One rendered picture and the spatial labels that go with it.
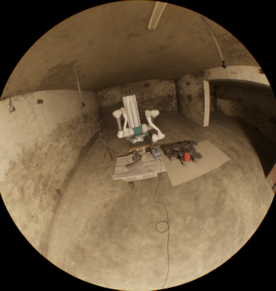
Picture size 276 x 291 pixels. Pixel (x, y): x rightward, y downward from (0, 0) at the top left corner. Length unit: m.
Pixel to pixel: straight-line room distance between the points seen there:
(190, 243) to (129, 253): 0.91
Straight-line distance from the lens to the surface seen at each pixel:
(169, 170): 2.13
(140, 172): 1.94
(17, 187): 2.50
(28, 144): 2.61
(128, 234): 1.67
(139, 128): 2.54
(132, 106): 2.48
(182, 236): 1.66
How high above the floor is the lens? 1.61
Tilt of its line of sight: 30 degrees down
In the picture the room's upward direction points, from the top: 12 degrees counter-clockwise
